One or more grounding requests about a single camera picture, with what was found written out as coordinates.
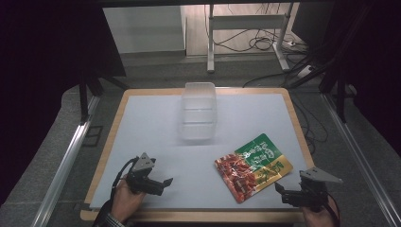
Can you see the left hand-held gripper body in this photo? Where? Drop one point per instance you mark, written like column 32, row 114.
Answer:
column 142, row 171

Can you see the red and green snack packet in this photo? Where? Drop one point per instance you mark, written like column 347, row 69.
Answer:
column 253, row 167

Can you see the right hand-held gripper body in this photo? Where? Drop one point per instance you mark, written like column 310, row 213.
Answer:
column 312, row 189

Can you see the aluminium rail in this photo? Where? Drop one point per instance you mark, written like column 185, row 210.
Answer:
column 362, row 157
column 63, row 164

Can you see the black metal stand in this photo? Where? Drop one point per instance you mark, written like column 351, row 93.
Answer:
column 91, row 91
column 337, row 78

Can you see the white table mat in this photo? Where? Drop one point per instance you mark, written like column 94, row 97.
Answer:
column 176, row 164

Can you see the person's right hand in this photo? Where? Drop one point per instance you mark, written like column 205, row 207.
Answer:
column 317, row 218

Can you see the white cabinet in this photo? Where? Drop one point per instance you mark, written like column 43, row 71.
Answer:
column 145, row 30

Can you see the person's left hand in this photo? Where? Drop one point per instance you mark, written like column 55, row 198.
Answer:
column 126, row 198

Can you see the white power strip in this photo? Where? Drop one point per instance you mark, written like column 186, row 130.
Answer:
column 305, row 71

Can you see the white metal desk frame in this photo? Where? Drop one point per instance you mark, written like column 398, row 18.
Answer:
column 246, row 22

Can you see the clear plastic container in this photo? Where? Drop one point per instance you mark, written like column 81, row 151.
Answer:
column 198, row 111

